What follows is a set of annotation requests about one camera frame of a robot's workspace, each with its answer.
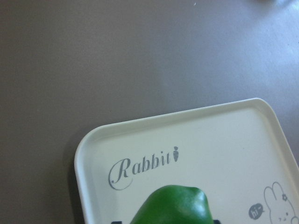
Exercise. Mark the white rabbit tray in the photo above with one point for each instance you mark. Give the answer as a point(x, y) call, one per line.
point(236, 153)

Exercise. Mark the green lime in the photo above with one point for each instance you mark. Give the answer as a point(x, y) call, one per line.
point(175, 204)

